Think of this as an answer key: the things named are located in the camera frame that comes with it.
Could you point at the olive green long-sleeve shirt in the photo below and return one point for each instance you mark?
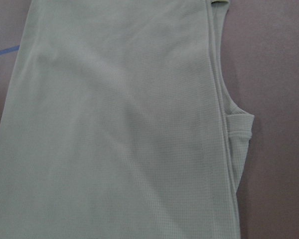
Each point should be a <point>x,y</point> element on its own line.
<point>118,125</point>

